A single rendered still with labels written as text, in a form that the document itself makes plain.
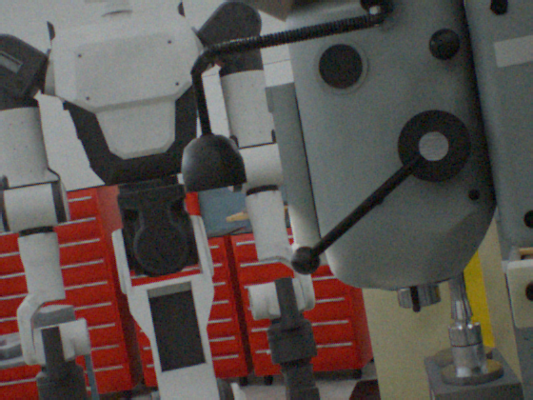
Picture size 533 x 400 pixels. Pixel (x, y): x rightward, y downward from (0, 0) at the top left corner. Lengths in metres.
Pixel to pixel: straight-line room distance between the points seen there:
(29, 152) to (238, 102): 0.40
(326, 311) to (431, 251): 4.75
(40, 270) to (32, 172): 0.18
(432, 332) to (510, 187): 1.94
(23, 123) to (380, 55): 0.97
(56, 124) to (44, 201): 9.42
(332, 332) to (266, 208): 3.99
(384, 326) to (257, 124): 1.21
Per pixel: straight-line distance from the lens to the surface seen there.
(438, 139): 0.90
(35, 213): 1.74
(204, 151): 1.02
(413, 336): 2.84
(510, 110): 0.91
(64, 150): 11.12
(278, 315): 1.74
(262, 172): 1.75
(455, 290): 1.37
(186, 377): 1.69
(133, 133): 1.71
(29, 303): 1.76
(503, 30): 0.92
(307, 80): 0.96
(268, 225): 1.76
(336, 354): 5.75
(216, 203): 10.48
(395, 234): 0.95
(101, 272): 6.20
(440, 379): 1.41
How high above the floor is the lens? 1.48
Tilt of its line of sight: 3 degrees down
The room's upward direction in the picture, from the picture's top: 10 degrees counter-clockwise
